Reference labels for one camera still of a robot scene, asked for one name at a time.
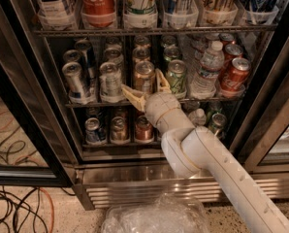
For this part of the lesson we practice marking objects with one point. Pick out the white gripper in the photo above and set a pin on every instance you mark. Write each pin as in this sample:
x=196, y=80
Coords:
x=160, y=105

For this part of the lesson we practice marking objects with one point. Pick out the orange soda can front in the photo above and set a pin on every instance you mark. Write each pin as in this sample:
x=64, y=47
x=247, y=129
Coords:
x=144, y=77

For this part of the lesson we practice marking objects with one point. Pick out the orange soda can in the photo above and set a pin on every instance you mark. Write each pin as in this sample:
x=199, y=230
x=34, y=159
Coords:
x=144, y=77
x=140, y=54

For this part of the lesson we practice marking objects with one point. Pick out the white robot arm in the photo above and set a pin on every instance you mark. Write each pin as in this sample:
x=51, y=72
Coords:
x=190, y=149

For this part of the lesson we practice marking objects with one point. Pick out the green soda can front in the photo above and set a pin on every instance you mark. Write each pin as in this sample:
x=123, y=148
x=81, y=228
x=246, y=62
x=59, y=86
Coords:
x=175, y=75

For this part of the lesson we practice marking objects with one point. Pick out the green soda can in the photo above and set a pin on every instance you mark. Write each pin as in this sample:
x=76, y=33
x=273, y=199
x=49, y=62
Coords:
x=175, y=75
x=171, y=53

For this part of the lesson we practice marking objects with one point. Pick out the red orange can bottom shelf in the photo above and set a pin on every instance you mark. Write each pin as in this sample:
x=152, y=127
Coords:
x=143, y=130

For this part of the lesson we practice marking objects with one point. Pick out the white silver can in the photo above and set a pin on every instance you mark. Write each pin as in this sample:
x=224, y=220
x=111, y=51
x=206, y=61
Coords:
x=110, y=79

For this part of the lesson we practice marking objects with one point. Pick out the gold can bottom shelf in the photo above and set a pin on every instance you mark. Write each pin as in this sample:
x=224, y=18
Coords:
x=119, y=131

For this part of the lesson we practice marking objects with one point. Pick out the clear water bottle middle shelf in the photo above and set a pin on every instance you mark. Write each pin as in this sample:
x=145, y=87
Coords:
x=207, y=71

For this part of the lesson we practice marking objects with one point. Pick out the clear water bottle shelf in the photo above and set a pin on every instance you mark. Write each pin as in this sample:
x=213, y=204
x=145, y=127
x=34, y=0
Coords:
x=198, y=117
x=207, y=71

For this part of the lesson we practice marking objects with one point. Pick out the clear water bottle bottom shelf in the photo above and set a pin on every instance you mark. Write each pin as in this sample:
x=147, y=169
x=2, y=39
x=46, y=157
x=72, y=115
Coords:
x=198, y=117

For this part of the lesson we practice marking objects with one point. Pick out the blue can bottom shelf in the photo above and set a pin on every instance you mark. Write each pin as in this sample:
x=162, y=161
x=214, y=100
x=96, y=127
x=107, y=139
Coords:
x=95, y=134

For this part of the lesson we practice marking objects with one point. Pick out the green can bottom shelf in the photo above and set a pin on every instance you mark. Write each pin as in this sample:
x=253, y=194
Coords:
x=217, y=125

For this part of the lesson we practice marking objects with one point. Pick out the large green white can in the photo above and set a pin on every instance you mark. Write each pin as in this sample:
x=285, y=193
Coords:
x=139, y=13

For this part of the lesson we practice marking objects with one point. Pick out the blue silver can front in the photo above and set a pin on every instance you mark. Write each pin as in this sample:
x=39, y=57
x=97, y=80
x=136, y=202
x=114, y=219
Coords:
x=75, y=79

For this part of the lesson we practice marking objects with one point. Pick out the red cola can front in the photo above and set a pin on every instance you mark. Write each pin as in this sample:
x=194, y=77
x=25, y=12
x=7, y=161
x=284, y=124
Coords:
x=236, y=74

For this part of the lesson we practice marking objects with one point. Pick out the large blue striped can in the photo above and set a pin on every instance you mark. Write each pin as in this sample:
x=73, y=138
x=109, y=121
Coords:
x=178, y=12

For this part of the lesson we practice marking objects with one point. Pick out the large red cola can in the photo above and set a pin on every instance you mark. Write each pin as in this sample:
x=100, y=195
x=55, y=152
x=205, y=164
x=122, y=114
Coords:
x=98, y=12

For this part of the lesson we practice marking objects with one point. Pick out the large gold patterned can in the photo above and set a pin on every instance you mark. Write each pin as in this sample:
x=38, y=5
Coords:
x=218, y=11

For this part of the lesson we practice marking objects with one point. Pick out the large white tea can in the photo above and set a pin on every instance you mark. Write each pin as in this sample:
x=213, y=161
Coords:
x=55, y=14

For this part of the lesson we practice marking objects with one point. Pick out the clear plastic bag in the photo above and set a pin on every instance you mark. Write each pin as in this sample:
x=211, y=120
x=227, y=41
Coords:
x=167, y=214

